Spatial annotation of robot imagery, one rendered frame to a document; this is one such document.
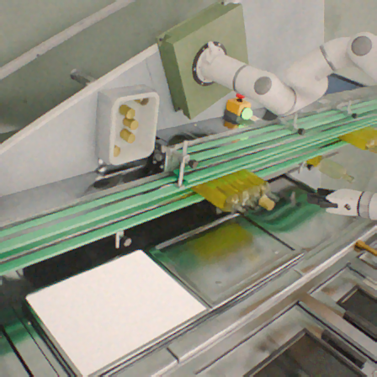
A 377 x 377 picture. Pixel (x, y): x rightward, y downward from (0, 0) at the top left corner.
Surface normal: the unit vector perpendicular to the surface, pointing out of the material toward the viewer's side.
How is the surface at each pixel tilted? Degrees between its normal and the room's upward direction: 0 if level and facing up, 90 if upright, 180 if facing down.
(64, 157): 0
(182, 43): 1
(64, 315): 90
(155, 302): 90
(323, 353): 90
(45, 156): 0
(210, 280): 90
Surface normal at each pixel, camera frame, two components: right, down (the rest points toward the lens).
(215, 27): 0.64, 0.48
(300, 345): 0.13, -0.85
